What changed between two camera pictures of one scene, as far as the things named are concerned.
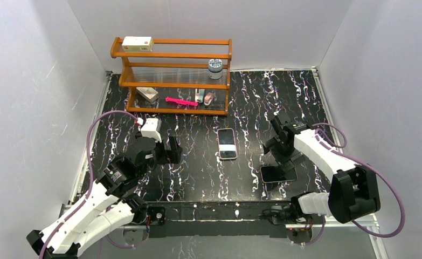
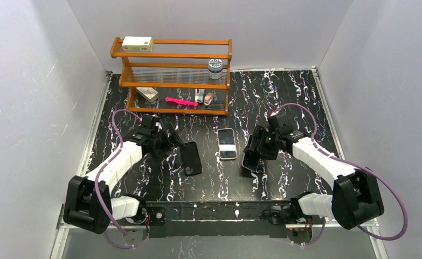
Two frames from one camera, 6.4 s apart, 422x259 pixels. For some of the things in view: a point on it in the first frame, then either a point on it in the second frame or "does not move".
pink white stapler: x=207 y=98 does not move
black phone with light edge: x=276 y=174 to x=250 y=160
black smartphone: x=227 y=144 does not move
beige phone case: x=227 y=145 does not move
